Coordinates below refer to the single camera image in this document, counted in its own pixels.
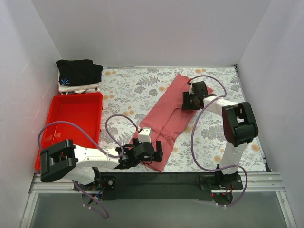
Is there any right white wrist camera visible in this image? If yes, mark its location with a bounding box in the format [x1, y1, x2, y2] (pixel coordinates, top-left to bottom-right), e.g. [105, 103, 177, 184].
[187, 81, 195, 95]

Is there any aluminium frame rail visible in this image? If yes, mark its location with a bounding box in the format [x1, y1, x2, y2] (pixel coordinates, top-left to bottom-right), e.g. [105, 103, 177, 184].
[21, 172, 296, 228]

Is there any pink t-shirt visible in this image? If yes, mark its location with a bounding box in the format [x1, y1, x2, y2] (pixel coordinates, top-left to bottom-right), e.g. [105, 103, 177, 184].
[132, 73, 213, 173]

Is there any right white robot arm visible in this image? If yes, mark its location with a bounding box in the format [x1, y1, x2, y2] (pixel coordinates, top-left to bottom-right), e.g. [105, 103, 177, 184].
[182, 81, 258, 189]

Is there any purple cable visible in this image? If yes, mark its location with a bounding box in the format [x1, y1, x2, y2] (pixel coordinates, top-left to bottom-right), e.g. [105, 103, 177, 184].
[191, 75, 248, 208]
[37, 114, 142, 219]

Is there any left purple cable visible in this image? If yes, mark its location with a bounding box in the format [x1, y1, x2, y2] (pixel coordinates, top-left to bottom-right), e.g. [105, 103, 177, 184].
[37, 114, 142, 219]

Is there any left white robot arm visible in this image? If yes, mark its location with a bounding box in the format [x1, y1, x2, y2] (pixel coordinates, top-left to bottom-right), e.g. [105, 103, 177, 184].
[40, 138, 163, 190]

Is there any red plastic tray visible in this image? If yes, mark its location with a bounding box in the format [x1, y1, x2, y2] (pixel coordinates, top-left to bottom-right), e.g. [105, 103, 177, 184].
[35, 92, 104, 171]

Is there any white folded t-shirt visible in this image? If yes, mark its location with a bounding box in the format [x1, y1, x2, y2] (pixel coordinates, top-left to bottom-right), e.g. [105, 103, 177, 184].
[58, 83, 101, 94]

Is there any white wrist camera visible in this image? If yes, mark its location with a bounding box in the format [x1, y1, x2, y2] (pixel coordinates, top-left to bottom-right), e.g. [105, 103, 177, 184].
[187, 81, 195, 95]
[138, 127, 152, 143]

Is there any black folded t-shirt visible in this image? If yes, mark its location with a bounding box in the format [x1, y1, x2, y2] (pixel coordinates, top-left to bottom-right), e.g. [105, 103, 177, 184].
[56, 59, 103, 86]

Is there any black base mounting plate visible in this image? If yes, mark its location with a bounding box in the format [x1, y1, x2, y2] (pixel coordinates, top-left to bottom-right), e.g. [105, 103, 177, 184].
[79, 172, 245, 201]

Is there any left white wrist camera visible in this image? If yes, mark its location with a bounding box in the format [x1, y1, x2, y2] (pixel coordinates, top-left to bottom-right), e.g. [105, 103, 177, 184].
[138, 127, 152, 143]

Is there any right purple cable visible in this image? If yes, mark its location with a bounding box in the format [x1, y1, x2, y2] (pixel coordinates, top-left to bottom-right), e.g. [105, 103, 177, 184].
[191, 75, 248, 208]

